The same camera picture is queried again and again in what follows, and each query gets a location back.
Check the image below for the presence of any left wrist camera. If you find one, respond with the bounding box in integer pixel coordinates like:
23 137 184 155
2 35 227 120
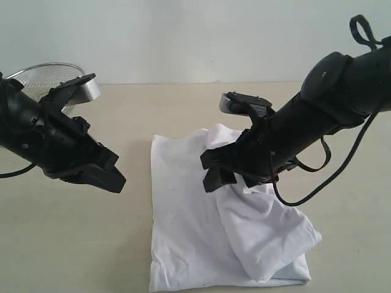
39 73 101 117

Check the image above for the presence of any white t-shirt red print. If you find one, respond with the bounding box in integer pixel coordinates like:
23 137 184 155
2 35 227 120
149 124 321 292

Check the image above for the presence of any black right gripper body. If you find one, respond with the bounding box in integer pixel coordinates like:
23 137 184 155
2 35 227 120
225 128 293 186

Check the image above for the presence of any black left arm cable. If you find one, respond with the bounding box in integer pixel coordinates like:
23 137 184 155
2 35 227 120
0 163 36 178

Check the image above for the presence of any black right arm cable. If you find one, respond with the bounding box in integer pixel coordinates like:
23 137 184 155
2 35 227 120
271 14 382 207

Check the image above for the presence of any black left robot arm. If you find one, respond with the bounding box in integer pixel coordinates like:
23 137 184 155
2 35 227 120
1 73 126 194

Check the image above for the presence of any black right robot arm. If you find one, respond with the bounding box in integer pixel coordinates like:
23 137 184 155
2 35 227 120
200 44 390 192

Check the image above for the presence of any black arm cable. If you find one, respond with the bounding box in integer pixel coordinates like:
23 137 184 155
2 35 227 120
271 14 382 207
0 163 36 178

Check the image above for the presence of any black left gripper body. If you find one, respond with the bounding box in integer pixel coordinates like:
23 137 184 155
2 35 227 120
18 115 99 184

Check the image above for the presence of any metal mesh basket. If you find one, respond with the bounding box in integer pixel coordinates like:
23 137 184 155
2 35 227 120
8 62 94 115

